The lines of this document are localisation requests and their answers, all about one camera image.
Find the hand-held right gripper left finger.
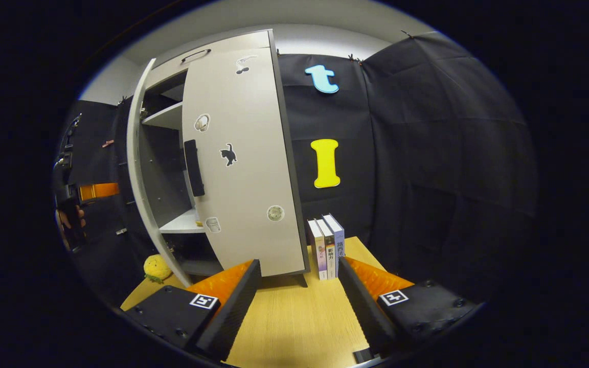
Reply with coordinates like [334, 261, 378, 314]
[123, 259, 262, 361]

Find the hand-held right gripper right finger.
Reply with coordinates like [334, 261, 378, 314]
[338, 257, 479, 358]

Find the white shoe cabinet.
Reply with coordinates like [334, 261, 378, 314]
[127, 29, 310, 288]

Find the white cabinet drawer front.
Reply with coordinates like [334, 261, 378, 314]
[144, 30, 275, 91]

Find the purple and white book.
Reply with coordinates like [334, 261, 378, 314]
[323, 214, 347, 279]

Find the white and pink book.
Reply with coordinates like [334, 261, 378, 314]
[307, 219, 329, 281]

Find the yellow plush toy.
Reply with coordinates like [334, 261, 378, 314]
[144, 254, 173, 284]

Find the black backdrop cloth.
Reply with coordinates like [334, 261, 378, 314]
[54, 31, 538, 307]

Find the black drawer handle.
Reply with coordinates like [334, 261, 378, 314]
[180, 49, 212, 63]

